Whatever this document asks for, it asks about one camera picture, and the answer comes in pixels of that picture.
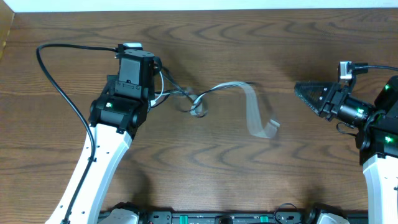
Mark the black usb cable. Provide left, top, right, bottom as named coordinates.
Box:
left=149, top=65, right=259, bottom=119

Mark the white usb cable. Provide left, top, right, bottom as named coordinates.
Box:
left=150, top=71, right=281, bottom=139

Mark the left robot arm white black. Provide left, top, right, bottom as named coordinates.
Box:
left=48, top=44, right=160, bottom=223

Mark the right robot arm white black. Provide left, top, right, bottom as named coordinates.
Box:
left=294, top=76, right=397, bottom=223

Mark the right camera cable black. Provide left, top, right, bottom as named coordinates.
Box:
left=352, top=63, right=398, bottom=73

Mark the camera cable black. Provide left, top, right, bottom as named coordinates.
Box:
left=352, top=63, right=398, bottom=73
left=36, top=44, right=118, bottom=224

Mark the left camera cable black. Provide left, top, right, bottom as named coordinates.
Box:
left=36, top=44, right=118, bottom=224

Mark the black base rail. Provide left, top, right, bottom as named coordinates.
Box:
left=99, top=202, right=369, bottom=224

